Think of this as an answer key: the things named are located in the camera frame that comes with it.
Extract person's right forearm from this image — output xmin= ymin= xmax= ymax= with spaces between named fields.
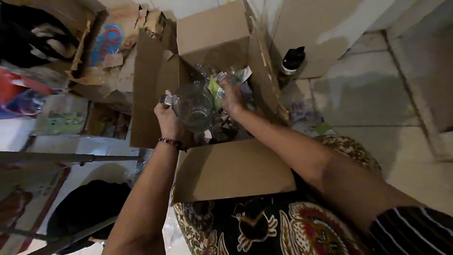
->
xmin=232 ymin=106 xmax=453 ymax=255

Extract torn cardboard with blue print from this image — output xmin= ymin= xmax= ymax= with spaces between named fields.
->
xmin=65 ymin=4 xmax=166 ymax=104

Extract black and white cloth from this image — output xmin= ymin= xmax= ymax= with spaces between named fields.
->
xmin=0 ymin=0 xmax=79 ymax=68

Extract box with green print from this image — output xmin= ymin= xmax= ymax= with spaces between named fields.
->
xmin=35 ymin=94 xmax=90 ymax=137

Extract red plastic bag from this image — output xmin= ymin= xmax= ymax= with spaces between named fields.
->
xmin=0 ymin=67 xmax=54 ymax=119

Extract green packet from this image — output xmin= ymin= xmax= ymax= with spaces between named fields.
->
xmin=208 ymin=75 xmax=226 ymax=111

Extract pile of glassware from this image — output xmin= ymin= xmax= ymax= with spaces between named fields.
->
xmin=191 ymin=63 xmax=256 ymax=145

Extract white printed paper piece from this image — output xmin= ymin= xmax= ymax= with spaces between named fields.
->
xmin=239 ymin=66 xmax=252 ymax=84

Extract small open cardboard box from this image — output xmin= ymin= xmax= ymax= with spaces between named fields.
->
xmin=83 ymin=101 xmax=132 ymax=140

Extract clear glass mug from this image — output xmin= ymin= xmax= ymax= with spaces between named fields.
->
xmin=160 ymin=81 xmax=215 ymax=134

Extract plastic wrapper with green part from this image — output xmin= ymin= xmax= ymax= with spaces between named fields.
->
xmin=289 ymin=101 xmax=335 ymax=137

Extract person's left hand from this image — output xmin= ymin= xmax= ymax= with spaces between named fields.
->
xmin=154 ymin=89 xmax=185 ymax=141

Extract person's legs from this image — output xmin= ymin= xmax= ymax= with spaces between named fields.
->
xmin=171 ymin=134 xmax=383 ymax=255

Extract black cloth bundle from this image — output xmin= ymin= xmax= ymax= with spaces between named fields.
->
xmin=47 ymin=179 xmax=132 ymax=255

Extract person's left forearm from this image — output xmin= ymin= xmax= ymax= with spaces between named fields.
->
xmin=102 ymin=137 xmax=180 ymax=255

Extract dark bottle with black cap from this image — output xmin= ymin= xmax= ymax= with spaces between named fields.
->
xmin=277 ymin=46 xmax=306 ymax=89

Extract large brown cardboard box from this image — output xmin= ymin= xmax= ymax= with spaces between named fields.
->
xmin=130 ymin=0 xmax=298 ymax=207

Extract grey metal rack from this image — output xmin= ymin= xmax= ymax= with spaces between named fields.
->
xmin=0 ymin=149 xmax=144 ymax=255

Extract person's right hand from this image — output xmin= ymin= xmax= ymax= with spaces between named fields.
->
xmin=217 ymin=79 xmax=247 ymax=117

